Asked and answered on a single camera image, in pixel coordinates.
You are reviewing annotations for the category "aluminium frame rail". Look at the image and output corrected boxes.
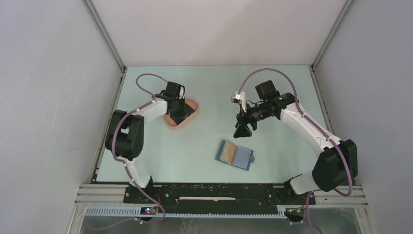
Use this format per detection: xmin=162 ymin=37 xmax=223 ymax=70
xmin=75 ymin=183 xmax=368 ymax=218

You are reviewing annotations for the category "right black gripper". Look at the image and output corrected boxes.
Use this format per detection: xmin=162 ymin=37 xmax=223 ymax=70
xmin=234 ymin=101 xmax=274 ymax=138

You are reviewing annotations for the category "pink oval tray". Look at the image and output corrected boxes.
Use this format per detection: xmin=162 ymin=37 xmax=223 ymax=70
xmin=163 ymin=98 xmax=199 ymax=130

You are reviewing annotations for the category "blue card holder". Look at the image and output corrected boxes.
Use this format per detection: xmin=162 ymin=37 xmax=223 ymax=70
xmin=215 ymin=140 xmax=255 ymax=171

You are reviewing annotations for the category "gold credit card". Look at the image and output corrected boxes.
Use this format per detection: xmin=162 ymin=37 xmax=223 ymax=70
xmin=221 ymin=142 xmax=237 ymax=163

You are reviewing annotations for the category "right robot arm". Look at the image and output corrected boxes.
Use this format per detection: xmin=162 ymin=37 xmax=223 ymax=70
xmin=231 ymin=80 xmax=358 ymax=204

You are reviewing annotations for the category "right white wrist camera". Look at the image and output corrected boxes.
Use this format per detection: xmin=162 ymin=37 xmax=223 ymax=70
xmin=230 ymin=91 xmax=247 ymax=113

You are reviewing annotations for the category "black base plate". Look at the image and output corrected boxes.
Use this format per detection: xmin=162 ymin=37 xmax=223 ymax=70
xmin=123 ymin=183 xmax=316 ymax=215

